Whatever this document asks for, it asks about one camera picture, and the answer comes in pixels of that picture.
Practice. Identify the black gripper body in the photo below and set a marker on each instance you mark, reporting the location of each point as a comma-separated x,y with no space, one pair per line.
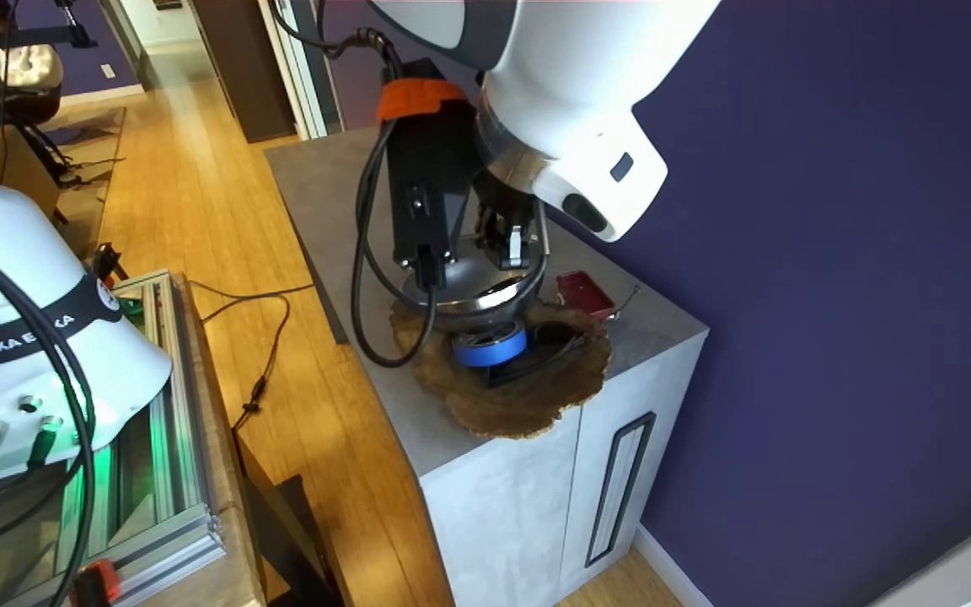
506,206

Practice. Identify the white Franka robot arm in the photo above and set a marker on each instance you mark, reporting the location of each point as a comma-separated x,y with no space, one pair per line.
576,70

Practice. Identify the silver metal bowl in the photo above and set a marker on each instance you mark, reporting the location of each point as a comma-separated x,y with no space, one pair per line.
474,297

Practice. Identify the black flat object under bowl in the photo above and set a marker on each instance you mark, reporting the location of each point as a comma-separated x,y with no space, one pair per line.
555,352

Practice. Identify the small red flat object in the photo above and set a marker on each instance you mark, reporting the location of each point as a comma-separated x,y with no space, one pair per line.
589,293

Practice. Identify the blue tape roll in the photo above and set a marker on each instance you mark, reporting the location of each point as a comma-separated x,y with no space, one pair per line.
489,352

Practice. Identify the grey concrete-look cabinet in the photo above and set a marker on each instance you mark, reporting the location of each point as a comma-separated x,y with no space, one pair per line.
506,508

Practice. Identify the brown wooden door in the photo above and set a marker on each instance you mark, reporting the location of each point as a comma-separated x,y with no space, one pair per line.
243,62

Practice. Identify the red clamp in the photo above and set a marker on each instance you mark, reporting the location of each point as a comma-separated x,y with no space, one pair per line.
101,583

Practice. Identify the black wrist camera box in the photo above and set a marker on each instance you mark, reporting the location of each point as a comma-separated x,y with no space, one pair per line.
429,190

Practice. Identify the orange camera mount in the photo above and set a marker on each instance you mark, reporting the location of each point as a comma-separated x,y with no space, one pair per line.
421,95

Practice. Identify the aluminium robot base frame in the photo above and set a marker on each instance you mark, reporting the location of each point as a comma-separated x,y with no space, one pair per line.
171,494

